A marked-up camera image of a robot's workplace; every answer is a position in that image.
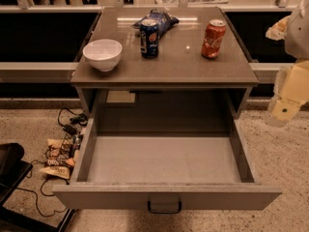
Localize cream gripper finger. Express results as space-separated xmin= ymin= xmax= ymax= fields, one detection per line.
xmin=265 ymin=96 xmax=303 ymax=127
xmin=266 ymin=16 xmax=290 ymax=41

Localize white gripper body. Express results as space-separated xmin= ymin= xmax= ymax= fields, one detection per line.
xmin=274 ymin=60 xmax=309 ymax=105

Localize blue pepsi can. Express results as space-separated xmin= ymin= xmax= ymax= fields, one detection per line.
xmin=140 ymin=19 xmax=158 ymax=58

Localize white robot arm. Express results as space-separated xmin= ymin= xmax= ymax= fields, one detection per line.
xmin=266 ymin=0 xmax=309 ymax=127

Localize red coca-cola can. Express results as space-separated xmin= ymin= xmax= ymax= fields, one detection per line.
xmin=201 ymin=19 xmax=226 ymax=59

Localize open grey top drawer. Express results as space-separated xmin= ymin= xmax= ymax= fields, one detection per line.
xmin=53 ymin=90 xmax=281 ymax=211

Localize blue chip bag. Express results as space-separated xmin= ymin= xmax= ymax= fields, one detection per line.
xmin=132 ymin=9 xmax=180 ymax=38

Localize grey cabinet with countertop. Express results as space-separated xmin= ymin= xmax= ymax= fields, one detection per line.
xmin=71 ymin=7 xmax=258 ymax=111

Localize white bowl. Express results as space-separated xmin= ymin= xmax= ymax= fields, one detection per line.
xmin=83 ymin=39 xmax=123 ymax=72

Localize snack bags pile on floor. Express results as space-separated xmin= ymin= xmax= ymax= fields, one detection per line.
xmin=41 ymin=129 xmax=85 ymax=180

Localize black chair base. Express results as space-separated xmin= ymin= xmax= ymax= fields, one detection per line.
xmin=0 ymin=143 xmax=75 ymax=232

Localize black drawer handle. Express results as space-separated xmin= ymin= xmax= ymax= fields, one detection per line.
xmin=147 ymin=201 xmax=183 ymax=215

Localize black cables on floor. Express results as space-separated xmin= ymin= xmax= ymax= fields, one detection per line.
xmin=16 ymin=107 xmax=89 ymax=218

